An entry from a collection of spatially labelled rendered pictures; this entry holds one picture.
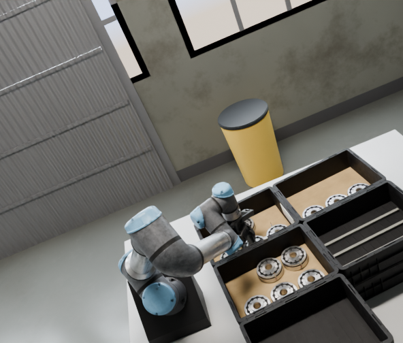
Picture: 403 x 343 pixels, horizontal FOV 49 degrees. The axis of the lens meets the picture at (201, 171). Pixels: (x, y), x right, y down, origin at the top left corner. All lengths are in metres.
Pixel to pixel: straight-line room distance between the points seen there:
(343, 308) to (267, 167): 1.95
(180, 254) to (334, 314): 0.63
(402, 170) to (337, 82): 1.81
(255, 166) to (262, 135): 0.27
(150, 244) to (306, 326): 0.66
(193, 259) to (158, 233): 0.13
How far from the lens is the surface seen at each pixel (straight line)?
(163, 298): 1.69
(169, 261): 1.31
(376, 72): 4.17
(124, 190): 3.98
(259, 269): 1.83
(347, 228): 1.93
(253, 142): 3.30
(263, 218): 2.07
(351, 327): 1.65
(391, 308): 1.83
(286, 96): 3.89
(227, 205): 1.71
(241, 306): 1.79
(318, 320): 1.68
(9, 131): 3.77
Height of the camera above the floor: 2.21
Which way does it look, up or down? 33 degrees down
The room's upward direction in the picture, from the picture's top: 24 degrees counter-clockwise
